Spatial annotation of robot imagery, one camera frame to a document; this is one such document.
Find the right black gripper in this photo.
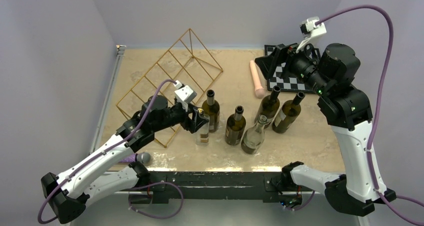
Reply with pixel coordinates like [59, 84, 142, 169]
[255, 36, 332, 96]

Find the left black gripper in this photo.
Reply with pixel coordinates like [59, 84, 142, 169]
[152, 101, 209, 133]

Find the clear glass liquor bottle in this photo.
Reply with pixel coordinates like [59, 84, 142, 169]
[195, 108, 210, 146]

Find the dark green wine bottle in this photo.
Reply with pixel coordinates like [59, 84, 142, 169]
[201, 89, 220, 132]

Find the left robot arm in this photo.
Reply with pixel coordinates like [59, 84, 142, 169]
[37, 96, 209, 224]

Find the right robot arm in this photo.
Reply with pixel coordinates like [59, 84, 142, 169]
[255, 43, 396, 216]

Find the dark green bottle rear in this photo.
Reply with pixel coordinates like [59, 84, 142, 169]
[254, 86, 281, 129]

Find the dark green bottle right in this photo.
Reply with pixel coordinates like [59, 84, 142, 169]
[271, 92, 305, 134]

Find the clear brown-tinted bottle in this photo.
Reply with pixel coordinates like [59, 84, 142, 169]
[241, 115, 267, 154]

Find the black white chessboard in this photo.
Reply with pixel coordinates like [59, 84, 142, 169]
[266, 57, 314, 94]

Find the purple glitter microphone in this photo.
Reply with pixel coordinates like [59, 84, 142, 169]
[118, 152, 152, 165]

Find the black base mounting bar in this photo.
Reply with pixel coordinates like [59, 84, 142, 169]
[130, 171, 312, 203]

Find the pink cylindrical handle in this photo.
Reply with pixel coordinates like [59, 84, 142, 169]
[249, 60, 265, 99]

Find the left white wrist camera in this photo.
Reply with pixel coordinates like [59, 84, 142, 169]
[174, 80, 197, 112]

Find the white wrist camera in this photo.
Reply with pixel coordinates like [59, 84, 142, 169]
[174, 80, 197, 112]
[296, 17, 327, 53]

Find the gold wire wine rack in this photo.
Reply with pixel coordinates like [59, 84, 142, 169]
[116, 28, 224, 149]

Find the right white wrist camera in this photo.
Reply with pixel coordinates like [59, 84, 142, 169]
[296, 17, 327, 53]

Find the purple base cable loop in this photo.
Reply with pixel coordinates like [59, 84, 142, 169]
[127, 181, 185, 218]

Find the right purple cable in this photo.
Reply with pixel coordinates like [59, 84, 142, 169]
[316, 5, 424, 226]

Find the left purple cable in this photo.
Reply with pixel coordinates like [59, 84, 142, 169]
[37, 79, 180, 225]

